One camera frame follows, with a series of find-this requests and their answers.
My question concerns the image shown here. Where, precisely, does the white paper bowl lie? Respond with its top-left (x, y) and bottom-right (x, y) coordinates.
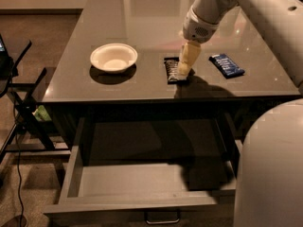
top-left (90, 44), bottom-right (138, 74)

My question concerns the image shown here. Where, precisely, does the open grey top drawer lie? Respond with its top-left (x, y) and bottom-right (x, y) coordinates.
top-left (45, 113), bottom-right (239, 221)

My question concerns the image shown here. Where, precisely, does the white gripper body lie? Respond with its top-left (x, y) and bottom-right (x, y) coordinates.
top-left (183, 6), bottom-right (220, 44)

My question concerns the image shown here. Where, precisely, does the metal drawer handle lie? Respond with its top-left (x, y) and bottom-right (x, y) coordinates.
top-left (144, 211), bottom-right (181, 225)

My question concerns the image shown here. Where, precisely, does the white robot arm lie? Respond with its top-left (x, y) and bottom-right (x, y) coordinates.
top-left (177, 0), bottom-right (303, 227)

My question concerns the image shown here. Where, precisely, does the blue rxbar snack bar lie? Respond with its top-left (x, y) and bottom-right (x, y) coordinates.
top-left (208, 54), bottom-right (245, 79)

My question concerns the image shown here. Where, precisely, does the black folding stand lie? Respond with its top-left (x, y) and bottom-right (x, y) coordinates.
top-left (0, 35), bottom-right (69, 160)

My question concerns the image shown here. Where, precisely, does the black rxbar chocolate bar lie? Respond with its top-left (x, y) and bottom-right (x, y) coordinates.
top-left (164, 57), bottom-right (187, 84)

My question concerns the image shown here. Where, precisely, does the green packet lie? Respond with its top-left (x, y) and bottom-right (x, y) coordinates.
top-left (33, 105), bottom-right (51, 122)

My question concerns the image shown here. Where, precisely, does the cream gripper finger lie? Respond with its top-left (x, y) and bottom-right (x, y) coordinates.
top-left (177, 41), bottom-right (201, 78)

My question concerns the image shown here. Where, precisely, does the black cable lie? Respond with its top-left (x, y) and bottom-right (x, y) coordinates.
top-left (11, 88), bottom-right (27, 227)

